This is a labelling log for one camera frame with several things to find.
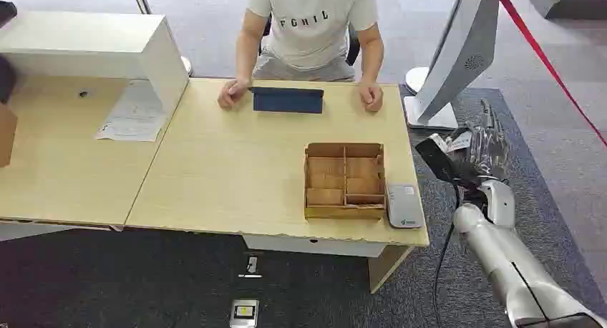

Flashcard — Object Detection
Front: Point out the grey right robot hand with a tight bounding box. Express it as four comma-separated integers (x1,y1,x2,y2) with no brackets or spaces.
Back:
415,97,512,188

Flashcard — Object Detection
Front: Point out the white kiosk stand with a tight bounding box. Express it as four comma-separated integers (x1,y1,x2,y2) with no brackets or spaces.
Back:
403,0,561,131

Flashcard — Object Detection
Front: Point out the grey card reader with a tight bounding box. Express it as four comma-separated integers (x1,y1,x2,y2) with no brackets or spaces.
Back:
386,183,427,230

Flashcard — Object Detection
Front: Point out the red barrier tape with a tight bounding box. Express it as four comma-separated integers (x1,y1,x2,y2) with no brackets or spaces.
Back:
498,0,607,149

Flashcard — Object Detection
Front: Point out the person's left hand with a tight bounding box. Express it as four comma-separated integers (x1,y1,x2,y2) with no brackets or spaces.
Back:
358,81,384,113

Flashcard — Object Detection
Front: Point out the person's hand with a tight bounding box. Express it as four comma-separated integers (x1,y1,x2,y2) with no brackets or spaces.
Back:
358,81,384,113
217,78,253,111

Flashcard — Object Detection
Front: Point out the wooden compartment box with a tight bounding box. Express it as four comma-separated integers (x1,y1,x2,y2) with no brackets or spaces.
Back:
303,142,387,221

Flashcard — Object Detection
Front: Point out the wooden desk leg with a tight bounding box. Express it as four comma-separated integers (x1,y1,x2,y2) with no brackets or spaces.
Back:
368,244,414,295

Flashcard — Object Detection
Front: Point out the white under-desk panel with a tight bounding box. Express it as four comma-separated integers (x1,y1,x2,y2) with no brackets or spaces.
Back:
242,234,388,259

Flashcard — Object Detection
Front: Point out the person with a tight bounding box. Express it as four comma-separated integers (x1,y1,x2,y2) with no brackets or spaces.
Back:
217,0,385,113

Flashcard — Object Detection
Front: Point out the person's right hand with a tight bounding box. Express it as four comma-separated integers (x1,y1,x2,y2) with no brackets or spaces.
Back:
217,78,253,111

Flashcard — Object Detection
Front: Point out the white floor tag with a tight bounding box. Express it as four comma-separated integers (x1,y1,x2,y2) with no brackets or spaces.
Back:
238,255,263,280

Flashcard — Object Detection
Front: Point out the small silver floor device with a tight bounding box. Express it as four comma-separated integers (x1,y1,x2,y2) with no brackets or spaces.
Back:
229,299,261,328

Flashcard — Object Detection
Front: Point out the white paper sheet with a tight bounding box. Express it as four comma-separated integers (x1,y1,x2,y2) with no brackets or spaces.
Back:
95,78,167,143

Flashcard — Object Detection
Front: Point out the white desk shelf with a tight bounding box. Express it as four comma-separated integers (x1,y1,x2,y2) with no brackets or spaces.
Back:
0,10,190,118

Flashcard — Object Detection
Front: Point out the brown cardboard box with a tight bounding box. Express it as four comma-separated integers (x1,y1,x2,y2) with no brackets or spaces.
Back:
0,102,19,169

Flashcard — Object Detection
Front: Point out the black object on shelf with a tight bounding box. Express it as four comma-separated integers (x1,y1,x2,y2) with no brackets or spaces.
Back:
0,0,19,29

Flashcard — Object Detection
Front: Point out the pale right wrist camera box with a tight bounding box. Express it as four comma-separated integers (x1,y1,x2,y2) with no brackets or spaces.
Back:
477,179,516,229

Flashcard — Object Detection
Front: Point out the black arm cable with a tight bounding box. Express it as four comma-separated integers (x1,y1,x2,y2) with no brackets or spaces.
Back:
432,182,462,328

